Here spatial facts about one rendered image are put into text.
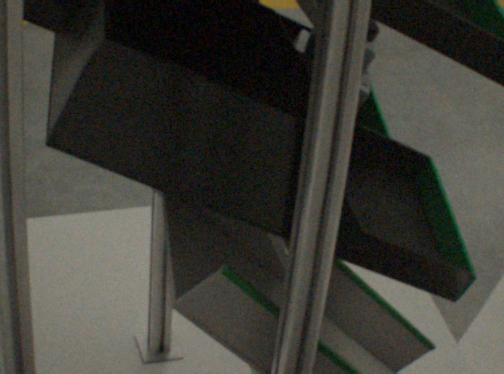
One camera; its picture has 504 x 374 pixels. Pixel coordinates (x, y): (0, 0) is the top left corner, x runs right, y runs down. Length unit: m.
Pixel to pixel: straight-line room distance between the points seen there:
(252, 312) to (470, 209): 2.18
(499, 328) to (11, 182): 0.76
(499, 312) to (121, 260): 0.41
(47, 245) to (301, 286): 0.64
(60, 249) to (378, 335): 0.45
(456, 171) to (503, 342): 1.80
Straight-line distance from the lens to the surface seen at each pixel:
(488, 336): 1.23
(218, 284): 0.70
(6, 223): 0.60
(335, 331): 0.91
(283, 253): 0.69
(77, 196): 2.76
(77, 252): 1.26
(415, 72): 3.39
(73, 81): 0.63
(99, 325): 1.17
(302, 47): 0.86
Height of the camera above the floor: 1.67
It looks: 36 degrees down
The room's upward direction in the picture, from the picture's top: 6 degrees clockwise
